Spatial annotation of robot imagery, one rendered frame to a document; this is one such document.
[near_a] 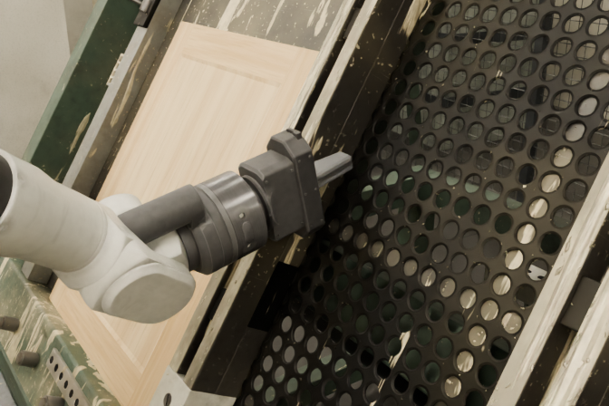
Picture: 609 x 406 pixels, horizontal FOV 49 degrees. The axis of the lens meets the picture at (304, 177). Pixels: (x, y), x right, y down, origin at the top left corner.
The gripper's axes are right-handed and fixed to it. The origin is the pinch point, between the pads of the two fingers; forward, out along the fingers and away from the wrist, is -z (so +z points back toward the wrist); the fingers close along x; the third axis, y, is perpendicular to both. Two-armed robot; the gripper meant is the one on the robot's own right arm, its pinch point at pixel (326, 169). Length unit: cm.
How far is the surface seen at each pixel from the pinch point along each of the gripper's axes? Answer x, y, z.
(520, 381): -5.1, -31.9, 7.1
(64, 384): -33, 32, 32
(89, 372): -32, 31, 28
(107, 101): -5, 68, 3
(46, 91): -86, 412, -53
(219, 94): 0.3, 35.1, -5.5
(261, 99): 1.4, 23.9, -6.6
